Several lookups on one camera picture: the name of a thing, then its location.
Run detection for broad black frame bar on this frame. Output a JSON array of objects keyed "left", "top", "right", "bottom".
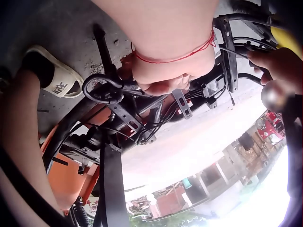
[{"left": 99, "top": 142, "right": 130, "bottom": 227}]

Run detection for row of street buildings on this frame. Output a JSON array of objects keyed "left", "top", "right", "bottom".
[{"left": 125, "top": 111, "right": 287, "bottom": 221}]

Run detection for black tyre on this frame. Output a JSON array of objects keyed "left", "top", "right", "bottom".
[{"left": 232, "top": 0, "right": 271, "bottom": 15}]

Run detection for black perforated metal strip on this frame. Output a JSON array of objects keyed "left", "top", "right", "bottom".
[{"left": 108, "top": 104, "right": 157, "bottom": 143}]

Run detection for grey slotted metal bracket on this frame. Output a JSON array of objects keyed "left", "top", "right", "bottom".
[{"left": 172, "top": 89, "right": 192, "bottom": 119}]

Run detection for bundle of thin black wires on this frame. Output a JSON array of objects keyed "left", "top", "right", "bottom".
[{"left": 136, "top": 89, "right": 213, "bottom": 145}]

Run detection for black metal rod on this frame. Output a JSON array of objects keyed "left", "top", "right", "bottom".
[{"left": 93, "top": 24, "right": 120, "bottom": 82}]

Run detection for person's left fingers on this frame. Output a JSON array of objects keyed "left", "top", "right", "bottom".
[{"left": 137, "top": 73, "right": 191, "bottom": 96}]

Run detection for yellow tool handle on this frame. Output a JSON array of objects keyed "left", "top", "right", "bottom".
[{"left": 270, "top": 26, "right": 302, "bottom": 58}]

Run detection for black looped cable with plug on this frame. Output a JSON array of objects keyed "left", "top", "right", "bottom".
[{"left": 82, "top": 74, "right": 143, "bottom": 105}]

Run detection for person's legs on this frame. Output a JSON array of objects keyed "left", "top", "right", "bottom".
[{"left": 0, "top": 45, "right": 84, "bottom": 227}]

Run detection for person's right hand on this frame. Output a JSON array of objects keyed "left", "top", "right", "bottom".
[{"left": 247, "top": 47, "right": 303, "bottom": 88}]

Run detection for long black slotted metal bracket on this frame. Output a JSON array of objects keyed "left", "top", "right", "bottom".
[{"left": 213, "top": 16, "right": 239, "bottom": 93}]

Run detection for thin black brake cable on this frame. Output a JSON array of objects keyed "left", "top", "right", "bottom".
[{"left": 220, "top": 46, "right": 251, "bottom": 59}]

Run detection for person's right fingers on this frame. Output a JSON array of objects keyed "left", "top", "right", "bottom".
[{"left": 247, "top": 50, "right": 272, "bottom": 86}]

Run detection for person's left hand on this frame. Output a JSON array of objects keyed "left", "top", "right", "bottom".
[{"left": 91, "top": 0, "right": 219, "bottom": 96}]

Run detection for orange scooter frame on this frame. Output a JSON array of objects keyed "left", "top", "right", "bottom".
[{"left": 39, "top": 56, "right": 197, "bottom": 213}]

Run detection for black coil spring shock absorber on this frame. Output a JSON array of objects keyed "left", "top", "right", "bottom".
[{"left": 71, "top": 198, "right": 91, "bottom": 227}]

